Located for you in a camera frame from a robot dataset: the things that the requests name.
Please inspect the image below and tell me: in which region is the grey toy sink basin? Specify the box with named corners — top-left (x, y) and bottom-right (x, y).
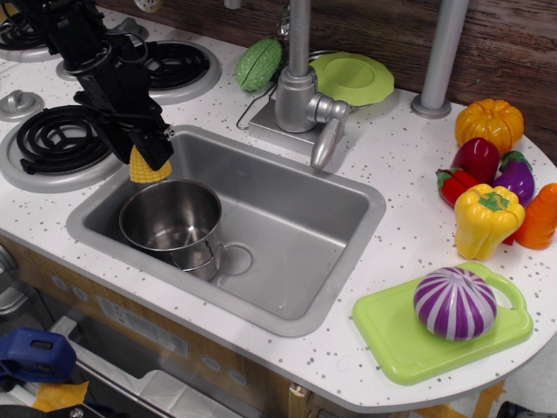
top-left (67, 125), bottom-right (386, 337)

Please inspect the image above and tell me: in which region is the orange toy pumpkin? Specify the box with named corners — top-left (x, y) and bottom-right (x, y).
top-left (454, 98), bottom-right (525, 157)

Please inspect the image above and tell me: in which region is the back left stove burner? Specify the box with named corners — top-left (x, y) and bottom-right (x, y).
top-left (1, 13), bottom-right (60, 63)

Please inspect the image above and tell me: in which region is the orange toy carrot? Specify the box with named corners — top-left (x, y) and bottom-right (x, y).
top-left (513, 183), bottom-right (556, 250)

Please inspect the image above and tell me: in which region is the toy oven door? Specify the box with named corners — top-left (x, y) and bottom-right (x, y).
top-left (43, 278), bottom-right (288, 418)

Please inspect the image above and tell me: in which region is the front left stove burner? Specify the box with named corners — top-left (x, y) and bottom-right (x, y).
top-left (1, 105), bottom-right (123, 193)

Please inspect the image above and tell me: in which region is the lower silver stove knob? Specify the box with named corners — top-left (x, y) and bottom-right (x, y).
top-left (0, 90), bottom-right (44, 122)

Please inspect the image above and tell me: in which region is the back right stove burner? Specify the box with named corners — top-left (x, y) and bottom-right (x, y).
top-left (136, 41), bottom-right (221, 105)

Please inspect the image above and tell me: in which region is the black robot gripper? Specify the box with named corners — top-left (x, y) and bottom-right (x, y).
top-left (43, 1), bottom-right (174, 171)

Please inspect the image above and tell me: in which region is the stove burner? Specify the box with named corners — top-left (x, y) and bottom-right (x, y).
top-left (136, 41), bottom-right (221, 105)
top-left (1, 105), bottom-right (123, 193)
top-left (1, 13), bottom-right (60, 63)

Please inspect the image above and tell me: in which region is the grey support pole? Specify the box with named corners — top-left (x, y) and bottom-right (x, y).
top-left (411, 0), bottom-right (469, 119)

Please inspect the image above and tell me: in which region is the yellow toy bell pepper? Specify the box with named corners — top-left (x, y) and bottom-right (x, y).
top-left (454, 184), bottom-right (526, 260)

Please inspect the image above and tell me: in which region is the stainless steel pot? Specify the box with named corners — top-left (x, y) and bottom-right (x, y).
top-left (118, 179), bottom-right (225, 281)

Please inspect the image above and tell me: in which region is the purple striped toy onion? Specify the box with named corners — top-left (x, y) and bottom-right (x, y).
top-left (413, 266), bottom-right (498, 341)

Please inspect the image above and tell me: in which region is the red toy chili pepper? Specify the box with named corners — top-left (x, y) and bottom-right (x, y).
top-left (436, 167), bottom-right (480, 207)

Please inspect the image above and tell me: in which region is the upper silver stove knob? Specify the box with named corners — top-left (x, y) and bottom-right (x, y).
top-left (56, 61), bottom-right (77, 81)

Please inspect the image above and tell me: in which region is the yellow toy corn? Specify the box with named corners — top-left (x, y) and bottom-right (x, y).
top-left (130, 146), bottom-right (172, 185)

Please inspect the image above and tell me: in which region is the silver toy faucet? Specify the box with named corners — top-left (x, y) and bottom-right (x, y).
top-left (248, 1), bottom-right (351, 170)

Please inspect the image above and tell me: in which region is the dark red toy vegetable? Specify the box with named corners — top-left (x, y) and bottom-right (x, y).
top-left (451, 138), bottom-right (500, 184)

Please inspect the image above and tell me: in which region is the green toy bitter gourd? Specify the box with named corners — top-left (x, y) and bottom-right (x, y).
top-left (236, 38), bottom-right (282, 91)

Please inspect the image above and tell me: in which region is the blue clamp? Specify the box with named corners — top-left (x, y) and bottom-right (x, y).
top-left (1, 327), bottom-right (77, 384)

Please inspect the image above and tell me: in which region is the green toy plate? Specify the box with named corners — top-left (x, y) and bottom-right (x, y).
top-left (310, 52), bottom-right (394, 107)

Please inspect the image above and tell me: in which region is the silver stove knob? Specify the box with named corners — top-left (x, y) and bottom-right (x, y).
top-left (56, 61), bottom-right (77, 81)
top-left (0, 90), bottom-right (44, 122)

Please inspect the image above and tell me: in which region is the purple toy eggplant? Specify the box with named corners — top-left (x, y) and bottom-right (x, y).
top-left (492, 151), bottom-right (535, 207)

